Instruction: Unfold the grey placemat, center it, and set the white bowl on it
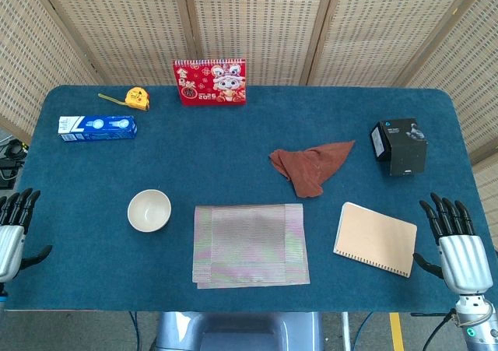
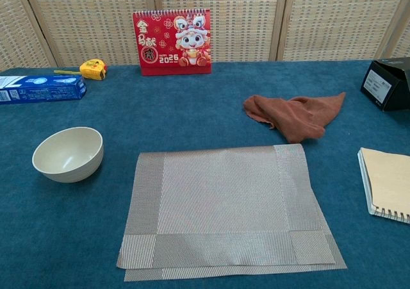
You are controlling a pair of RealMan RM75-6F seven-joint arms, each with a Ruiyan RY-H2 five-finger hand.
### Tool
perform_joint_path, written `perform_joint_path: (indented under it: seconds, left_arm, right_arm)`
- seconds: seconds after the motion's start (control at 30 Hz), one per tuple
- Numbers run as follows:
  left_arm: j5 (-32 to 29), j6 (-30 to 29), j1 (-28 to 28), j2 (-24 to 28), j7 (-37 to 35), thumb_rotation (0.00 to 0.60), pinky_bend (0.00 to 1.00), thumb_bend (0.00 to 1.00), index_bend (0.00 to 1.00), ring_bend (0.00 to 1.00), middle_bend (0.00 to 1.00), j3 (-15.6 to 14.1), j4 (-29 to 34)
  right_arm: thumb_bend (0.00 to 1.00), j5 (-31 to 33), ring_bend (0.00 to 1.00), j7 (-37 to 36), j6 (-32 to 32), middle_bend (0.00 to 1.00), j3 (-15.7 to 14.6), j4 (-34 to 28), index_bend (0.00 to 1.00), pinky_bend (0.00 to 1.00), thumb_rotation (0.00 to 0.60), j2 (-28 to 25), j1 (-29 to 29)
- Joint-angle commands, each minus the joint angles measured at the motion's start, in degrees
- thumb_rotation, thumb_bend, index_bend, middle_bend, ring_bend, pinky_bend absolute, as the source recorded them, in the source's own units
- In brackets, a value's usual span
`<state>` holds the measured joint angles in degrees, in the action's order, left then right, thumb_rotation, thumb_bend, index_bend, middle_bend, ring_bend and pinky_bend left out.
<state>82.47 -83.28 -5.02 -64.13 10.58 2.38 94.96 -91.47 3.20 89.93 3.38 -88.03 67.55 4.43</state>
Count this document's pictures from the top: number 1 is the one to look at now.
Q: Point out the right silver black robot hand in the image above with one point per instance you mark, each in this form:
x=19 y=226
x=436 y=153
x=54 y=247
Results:
x=463 y=261

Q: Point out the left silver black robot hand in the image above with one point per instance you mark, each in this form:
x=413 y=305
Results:
x=11 y=246

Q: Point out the cream round bowl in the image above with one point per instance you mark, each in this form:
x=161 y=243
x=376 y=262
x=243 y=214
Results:
x=149 y=211

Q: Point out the gray woven placemat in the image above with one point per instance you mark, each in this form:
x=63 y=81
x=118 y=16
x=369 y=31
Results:
x=249 y=246

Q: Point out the gray blue robot base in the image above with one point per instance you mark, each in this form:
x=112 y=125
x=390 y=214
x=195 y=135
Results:
x=233 y=331

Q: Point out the right gray robot arm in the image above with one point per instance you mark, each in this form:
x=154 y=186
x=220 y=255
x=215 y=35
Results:
x=478 y=327

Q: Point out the woven bamboo folding screen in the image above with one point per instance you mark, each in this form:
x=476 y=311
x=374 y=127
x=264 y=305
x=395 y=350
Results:
x=257 y=16

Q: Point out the black floor equipment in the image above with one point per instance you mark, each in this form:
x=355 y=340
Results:
x=9 y=164

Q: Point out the kraft spiral notebook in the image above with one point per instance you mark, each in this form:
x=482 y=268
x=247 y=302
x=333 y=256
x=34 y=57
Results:
x=373 y=238

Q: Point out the black cardboard box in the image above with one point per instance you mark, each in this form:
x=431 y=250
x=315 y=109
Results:
x=404 y=148

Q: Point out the blue white toothpaste box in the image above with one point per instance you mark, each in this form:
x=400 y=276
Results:
x=97 y=129

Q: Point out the brown crumpled cloth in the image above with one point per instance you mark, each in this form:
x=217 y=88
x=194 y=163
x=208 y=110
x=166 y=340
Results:
x=307 y=168

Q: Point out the yellow tape measure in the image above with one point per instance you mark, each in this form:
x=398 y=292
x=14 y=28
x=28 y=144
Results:
x=137 y=98

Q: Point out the blue felt table cover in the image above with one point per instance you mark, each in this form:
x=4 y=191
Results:
x=233 y=152

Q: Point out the red desk calendar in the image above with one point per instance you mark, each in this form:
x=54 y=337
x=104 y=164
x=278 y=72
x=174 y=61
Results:
x=210 y=82

